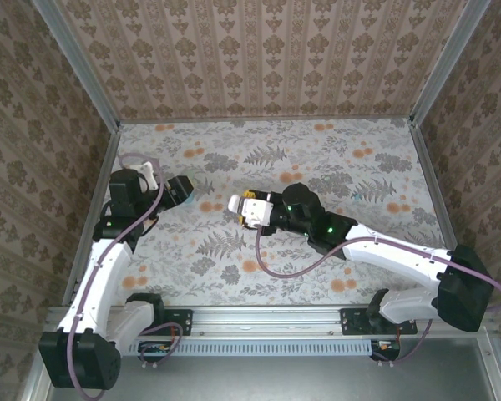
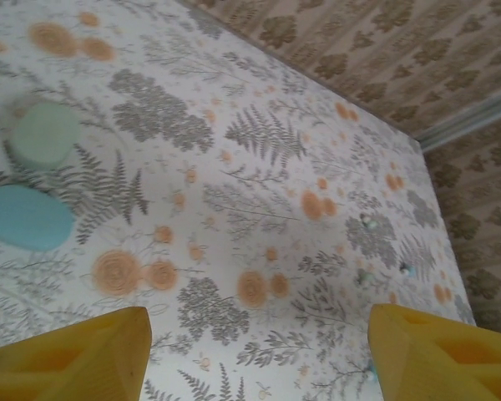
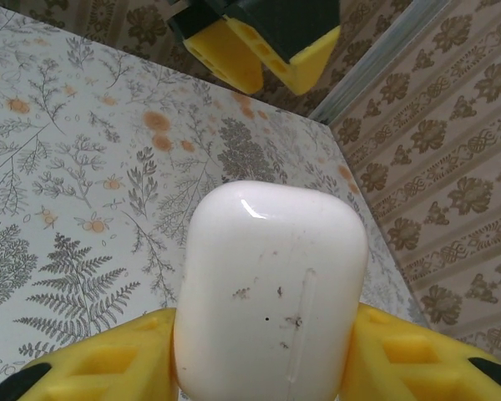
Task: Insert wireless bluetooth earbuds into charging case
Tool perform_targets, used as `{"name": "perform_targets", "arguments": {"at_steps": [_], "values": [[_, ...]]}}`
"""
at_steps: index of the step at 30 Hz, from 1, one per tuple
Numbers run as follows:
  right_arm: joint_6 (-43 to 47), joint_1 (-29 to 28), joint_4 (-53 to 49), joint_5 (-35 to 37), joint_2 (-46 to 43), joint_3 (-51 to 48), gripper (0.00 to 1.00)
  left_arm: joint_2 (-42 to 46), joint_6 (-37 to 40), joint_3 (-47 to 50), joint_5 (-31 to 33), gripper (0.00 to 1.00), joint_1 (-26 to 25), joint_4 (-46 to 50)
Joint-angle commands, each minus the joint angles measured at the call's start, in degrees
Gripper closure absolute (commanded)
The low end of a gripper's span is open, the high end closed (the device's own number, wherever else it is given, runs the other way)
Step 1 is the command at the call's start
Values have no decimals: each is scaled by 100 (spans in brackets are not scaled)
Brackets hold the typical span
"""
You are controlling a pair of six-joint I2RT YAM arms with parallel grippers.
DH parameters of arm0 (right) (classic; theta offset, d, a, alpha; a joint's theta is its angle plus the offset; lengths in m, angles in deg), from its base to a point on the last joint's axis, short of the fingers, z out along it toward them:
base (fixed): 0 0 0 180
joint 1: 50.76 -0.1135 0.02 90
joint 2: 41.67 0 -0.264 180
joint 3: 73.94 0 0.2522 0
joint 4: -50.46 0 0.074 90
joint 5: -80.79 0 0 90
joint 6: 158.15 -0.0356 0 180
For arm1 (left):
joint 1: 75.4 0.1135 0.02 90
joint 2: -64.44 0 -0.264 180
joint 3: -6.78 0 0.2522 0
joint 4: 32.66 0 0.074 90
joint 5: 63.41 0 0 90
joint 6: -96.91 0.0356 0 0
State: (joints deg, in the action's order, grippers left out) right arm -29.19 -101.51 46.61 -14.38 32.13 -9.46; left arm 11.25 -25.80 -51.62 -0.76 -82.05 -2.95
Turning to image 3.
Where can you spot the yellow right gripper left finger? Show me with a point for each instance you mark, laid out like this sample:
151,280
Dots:
108,367

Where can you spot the aluminium frame post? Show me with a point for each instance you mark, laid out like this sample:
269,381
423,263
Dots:
361,62

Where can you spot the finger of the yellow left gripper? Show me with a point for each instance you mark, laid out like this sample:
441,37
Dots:
225,54
300,29

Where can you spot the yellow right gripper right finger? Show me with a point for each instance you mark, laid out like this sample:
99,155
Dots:
401,372

